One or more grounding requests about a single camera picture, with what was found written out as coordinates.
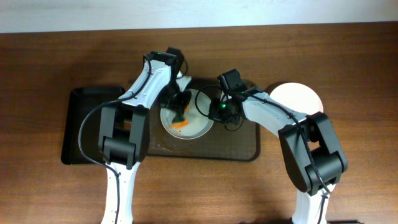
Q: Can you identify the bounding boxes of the orange green sponge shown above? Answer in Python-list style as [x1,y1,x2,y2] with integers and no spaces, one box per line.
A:
[169,106,189,129]

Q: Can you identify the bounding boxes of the white plate back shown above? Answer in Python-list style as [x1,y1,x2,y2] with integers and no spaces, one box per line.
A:
[160,89,214,140]

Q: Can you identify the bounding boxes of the white plate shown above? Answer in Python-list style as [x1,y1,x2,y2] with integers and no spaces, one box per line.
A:
[269,82,324,115]
[160,89,214,140]

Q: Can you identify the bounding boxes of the white plate front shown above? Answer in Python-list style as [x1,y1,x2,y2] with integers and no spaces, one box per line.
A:
[269,82,324,115]

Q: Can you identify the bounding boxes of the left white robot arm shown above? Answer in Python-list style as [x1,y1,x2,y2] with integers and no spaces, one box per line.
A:
[98,47,191,223]

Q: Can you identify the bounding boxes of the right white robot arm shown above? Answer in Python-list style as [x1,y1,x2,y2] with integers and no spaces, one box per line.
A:
[208,87,348,223]

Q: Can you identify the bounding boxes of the brown serving tray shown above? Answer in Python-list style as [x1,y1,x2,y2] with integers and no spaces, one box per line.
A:
[141,77,261,162]

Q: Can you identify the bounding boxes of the black plastic tray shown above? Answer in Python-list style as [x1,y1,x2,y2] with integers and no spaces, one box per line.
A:
[60,86,126,166]

